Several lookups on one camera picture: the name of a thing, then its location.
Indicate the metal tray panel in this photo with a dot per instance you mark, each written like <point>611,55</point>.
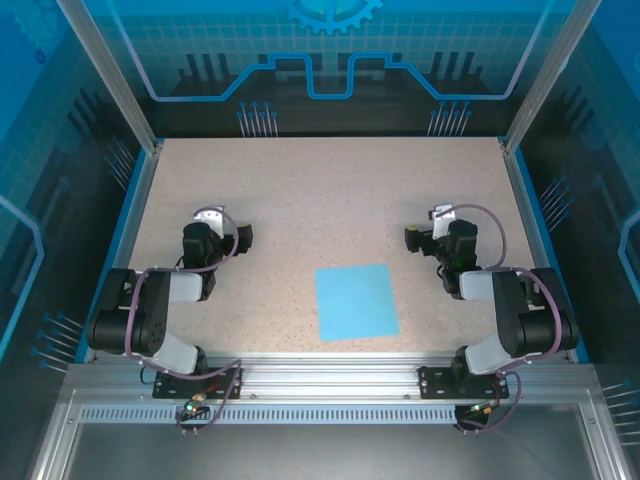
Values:
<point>320,450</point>

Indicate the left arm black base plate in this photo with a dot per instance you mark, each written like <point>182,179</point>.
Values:
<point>170,385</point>

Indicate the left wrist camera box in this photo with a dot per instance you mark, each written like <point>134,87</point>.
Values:
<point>210,217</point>

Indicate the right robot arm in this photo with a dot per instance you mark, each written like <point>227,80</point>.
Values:
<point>520,320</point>

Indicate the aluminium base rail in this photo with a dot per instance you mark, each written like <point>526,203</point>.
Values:
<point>325,372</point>

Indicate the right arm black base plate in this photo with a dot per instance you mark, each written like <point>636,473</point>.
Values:
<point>435,382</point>

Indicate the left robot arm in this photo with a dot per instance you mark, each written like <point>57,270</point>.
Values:
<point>150,310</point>

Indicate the light blue paper sheet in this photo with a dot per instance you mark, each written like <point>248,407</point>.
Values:
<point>357,302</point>

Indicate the aluminium frame post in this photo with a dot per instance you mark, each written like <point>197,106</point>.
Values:
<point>547,75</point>
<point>114,75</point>

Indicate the aluminium table side rail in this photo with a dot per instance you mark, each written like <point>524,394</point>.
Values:
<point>131,235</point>
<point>531,235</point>

